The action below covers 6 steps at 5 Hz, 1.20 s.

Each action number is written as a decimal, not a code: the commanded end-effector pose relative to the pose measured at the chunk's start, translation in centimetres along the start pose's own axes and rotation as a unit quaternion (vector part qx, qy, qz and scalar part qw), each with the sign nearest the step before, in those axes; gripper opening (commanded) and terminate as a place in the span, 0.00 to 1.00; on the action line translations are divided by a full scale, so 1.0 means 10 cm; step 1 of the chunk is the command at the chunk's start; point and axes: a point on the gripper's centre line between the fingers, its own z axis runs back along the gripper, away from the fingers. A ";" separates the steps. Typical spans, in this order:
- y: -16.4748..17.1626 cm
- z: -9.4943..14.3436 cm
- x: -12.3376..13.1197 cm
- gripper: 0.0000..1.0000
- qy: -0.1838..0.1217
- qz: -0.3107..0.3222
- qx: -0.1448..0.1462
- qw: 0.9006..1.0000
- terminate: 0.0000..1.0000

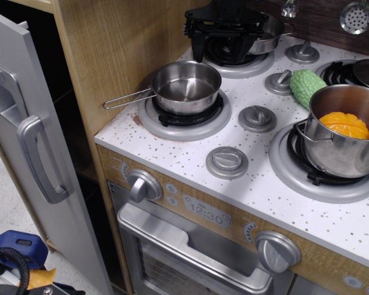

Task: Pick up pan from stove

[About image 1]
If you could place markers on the grey fridge door handle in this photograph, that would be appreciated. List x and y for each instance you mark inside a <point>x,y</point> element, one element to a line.
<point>27,133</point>

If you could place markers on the grey stovetop knob front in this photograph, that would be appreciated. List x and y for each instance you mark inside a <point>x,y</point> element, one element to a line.
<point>226,162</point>

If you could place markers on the orange toy pumpkin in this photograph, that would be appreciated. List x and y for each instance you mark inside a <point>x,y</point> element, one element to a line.
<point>346,124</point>

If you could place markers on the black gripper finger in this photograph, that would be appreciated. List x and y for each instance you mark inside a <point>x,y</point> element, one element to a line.
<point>198,44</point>
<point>244,44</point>

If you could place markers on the steel frying pan back burner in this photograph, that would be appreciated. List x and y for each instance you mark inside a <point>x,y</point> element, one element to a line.
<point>274,28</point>

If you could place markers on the back left stove burner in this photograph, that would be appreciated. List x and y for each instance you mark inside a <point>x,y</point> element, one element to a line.
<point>218,54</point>

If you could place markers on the steel pot with handles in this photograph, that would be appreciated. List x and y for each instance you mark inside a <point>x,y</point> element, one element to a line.
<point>336,133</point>

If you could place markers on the front left stove burner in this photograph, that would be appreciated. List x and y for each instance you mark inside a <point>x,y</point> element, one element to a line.
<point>185,128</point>

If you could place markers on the grey stovetop knob back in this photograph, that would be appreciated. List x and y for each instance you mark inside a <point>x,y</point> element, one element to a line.
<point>303,53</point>

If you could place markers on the left oven dial knob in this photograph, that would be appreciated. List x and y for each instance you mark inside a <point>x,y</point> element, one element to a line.
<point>143,186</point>

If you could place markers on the grey toy fridge door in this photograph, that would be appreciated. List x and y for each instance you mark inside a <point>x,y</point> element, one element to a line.
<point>24,92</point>

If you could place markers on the blue clamp tool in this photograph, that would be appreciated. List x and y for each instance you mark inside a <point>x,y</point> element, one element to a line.
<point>31,247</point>

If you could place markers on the oven dial knob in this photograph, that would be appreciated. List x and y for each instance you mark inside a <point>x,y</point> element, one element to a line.
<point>143,186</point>
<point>276,252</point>

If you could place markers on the right oven dial knob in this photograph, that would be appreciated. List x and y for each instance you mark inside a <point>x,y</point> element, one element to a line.
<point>276,252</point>

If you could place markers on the green toy bitter gourd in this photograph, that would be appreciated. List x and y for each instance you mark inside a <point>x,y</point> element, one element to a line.
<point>304,83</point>

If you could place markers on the hanging steel utensil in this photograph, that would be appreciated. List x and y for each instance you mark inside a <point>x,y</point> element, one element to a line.
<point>290,8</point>

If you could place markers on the stove burner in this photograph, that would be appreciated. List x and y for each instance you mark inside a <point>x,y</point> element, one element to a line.
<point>185,128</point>
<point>288,162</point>
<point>338,72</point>
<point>218,54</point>

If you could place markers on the back right stove burner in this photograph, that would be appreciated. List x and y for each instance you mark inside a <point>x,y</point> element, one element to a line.
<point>338,72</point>

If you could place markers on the grey oven door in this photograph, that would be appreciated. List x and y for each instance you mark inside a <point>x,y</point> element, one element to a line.
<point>169,254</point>

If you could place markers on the grey stovetop knob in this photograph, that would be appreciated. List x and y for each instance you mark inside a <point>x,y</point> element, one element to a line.
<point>226,162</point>
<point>303,53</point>
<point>279,83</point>
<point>257,119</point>

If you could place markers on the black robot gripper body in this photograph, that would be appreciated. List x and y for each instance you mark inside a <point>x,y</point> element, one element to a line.
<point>224,19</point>

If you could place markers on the grey stovetop knob upper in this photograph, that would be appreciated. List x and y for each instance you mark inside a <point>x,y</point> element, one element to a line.
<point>279,83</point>

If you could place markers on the small steel saucepan with handle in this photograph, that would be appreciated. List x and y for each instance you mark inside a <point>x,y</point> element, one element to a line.
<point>182,87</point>

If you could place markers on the hanging steel skimmer ladle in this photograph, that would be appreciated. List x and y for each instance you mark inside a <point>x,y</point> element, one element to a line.
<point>354,18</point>

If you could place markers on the front right stove burner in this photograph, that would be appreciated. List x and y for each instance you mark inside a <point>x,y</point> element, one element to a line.
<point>288,162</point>

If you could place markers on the oven clock display panel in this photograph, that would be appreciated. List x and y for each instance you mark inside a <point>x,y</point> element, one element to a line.
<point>207,211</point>

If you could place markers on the wooden toy kitchen cabinet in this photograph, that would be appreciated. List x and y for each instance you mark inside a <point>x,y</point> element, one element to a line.
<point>111,48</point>

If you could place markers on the grey stovetop knob middle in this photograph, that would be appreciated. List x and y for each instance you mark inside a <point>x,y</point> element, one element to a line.
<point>257,119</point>

